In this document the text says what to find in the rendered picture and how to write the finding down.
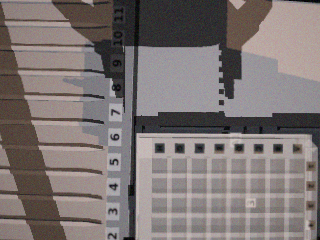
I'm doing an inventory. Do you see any dark grey plate carrier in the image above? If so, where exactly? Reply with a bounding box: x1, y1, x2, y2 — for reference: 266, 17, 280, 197
129, 125, 320, 237

